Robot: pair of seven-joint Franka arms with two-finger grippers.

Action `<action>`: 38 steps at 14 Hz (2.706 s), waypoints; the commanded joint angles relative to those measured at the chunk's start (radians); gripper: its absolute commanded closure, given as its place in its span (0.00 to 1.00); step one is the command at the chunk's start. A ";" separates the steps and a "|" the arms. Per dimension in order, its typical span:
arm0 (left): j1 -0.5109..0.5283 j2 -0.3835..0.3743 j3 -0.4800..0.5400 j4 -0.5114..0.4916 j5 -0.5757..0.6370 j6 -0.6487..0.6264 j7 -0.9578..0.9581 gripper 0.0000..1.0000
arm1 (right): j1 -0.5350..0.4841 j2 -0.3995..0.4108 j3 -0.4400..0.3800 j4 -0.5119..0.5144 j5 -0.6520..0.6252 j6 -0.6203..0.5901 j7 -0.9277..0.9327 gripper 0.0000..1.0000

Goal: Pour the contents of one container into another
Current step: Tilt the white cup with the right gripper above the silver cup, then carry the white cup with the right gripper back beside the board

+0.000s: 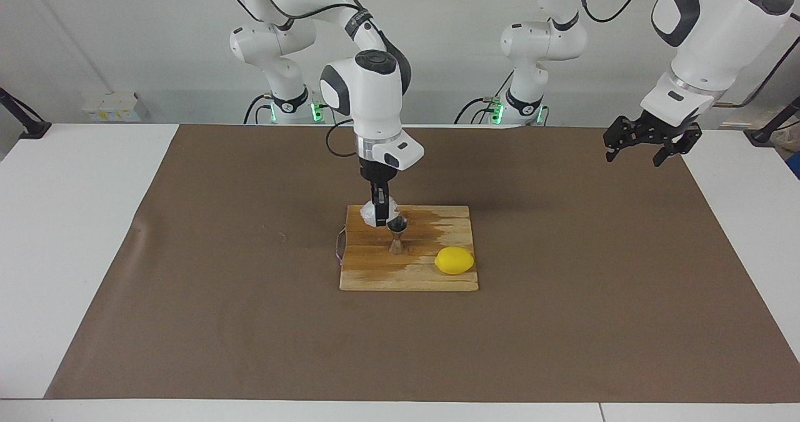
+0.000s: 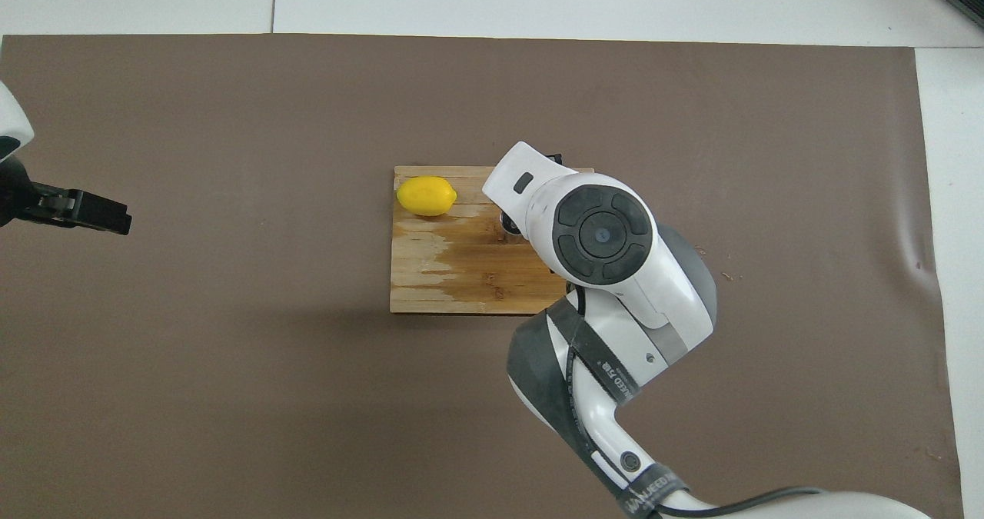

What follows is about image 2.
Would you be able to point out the steel double jigger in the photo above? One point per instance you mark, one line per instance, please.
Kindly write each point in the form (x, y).
(511, 231)

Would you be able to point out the yellow lemon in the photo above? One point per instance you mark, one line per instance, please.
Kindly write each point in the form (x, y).
(427, 196)

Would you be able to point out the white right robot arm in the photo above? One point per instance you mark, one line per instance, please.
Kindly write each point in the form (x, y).
(615, 304)

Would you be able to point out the wooden cutting board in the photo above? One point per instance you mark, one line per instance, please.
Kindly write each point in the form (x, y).
(446, 273)

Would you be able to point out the brown table mat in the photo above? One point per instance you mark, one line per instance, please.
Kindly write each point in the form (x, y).
(231, 388)

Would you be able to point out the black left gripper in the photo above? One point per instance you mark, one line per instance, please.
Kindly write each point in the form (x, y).
(15, 192)

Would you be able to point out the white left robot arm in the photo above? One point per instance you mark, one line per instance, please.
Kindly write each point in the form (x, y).
(11, 115)

